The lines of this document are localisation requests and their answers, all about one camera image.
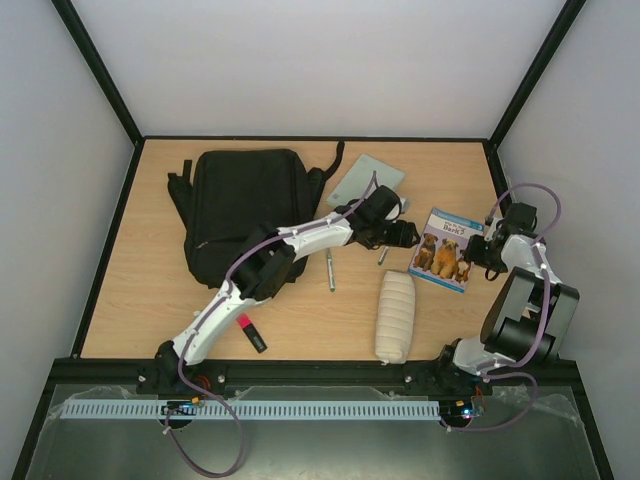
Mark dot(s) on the blue cap white marker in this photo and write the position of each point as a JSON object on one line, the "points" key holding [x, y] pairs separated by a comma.
{"points": [[383, 256]]}

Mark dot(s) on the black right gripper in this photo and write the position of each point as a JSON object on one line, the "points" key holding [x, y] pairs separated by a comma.
{"points": [[476, 253]]}

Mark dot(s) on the grey hardcover book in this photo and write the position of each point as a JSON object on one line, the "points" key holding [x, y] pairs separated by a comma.
{"points": [[358, 177]]}

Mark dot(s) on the dog picture book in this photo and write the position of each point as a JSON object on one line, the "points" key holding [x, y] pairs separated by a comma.
{"points": [[439, 256]]}

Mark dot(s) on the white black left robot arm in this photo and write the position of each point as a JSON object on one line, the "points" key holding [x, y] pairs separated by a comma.
{"points": [[265, 260]]}

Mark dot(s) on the black student backpack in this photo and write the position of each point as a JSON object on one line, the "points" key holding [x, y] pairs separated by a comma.
{"points": [[223, 197]]}

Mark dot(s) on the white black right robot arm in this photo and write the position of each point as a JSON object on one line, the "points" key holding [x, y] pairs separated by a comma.
{"points": [[530, 317]]}

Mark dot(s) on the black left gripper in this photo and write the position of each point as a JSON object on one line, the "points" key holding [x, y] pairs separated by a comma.
{"points": [[403, 238]]}

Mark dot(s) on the beige fabric pencil case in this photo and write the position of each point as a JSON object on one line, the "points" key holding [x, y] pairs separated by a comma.
{"points": [[395, 318]]}

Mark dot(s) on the green cap white marker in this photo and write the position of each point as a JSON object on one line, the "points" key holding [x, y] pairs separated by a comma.
{"points": [[330, 270]]}

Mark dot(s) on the light blue cable duct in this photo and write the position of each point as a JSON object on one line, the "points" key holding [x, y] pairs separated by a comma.
{"points": [[249, 410]]}

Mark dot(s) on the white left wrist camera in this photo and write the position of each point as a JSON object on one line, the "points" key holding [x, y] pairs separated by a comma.
{"points": [[401, 207]]}

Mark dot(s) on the black enclosure frame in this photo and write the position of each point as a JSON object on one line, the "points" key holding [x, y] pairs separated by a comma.
{"points": [[73, 369]]}

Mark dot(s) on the pink black highlighter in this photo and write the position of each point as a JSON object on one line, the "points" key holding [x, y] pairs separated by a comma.
{"points": [[252, 333]]}

